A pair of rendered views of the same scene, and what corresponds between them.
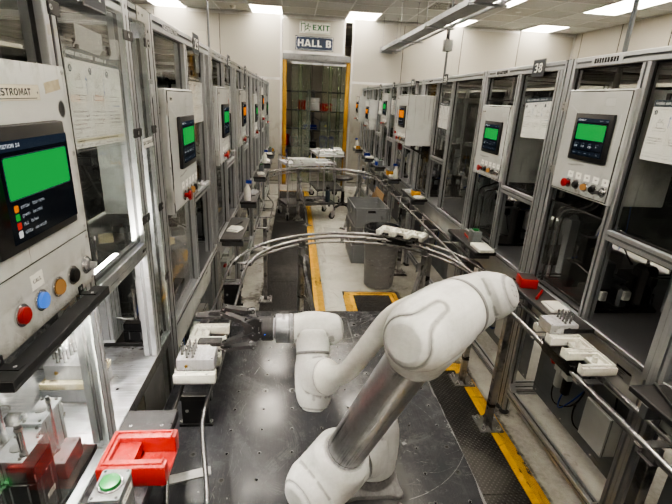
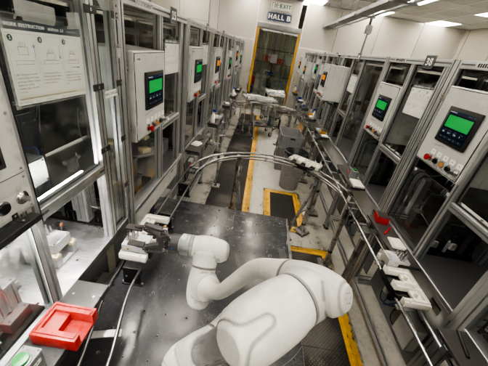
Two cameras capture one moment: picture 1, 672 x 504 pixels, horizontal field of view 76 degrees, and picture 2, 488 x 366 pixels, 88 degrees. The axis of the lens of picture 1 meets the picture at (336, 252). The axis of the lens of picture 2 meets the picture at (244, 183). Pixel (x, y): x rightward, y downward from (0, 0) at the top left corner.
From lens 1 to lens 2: 42 cm
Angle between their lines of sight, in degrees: 10
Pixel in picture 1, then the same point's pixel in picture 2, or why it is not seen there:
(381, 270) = (290, 179)
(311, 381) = (195, 290)
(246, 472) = (152, 328)
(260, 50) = (243, 18)
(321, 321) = (212, 247)
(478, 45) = (391, 30)
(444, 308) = (271, 323)
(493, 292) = (327, 300)
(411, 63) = (341, 38)
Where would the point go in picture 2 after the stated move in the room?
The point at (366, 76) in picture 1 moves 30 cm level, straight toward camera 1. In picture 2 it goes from (309, 44) to (309, 43)
